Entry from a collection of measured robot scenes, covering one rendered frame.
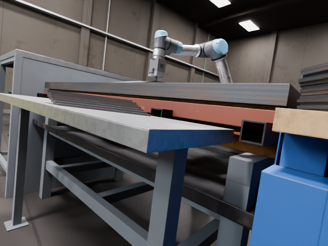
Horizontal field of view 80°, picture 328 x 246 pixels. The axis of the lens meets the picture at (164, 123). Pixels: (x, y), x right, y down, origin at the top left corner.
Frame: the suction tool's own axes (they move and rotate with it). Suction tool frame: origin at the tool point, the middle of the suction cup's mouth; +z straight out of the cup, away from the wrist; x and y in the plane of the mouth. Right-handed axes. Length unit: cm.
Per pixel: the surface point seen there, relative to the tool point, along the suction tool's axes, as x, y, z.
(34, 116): -51, -75, 31
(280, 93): -27, 81, 7
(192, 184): -25, 59, 36
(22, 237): -60, -22, 91
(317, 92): -45, 91, 10
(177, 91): -31, 52, 8
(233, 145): -15, 65, 23
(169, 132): -56, 78, 17
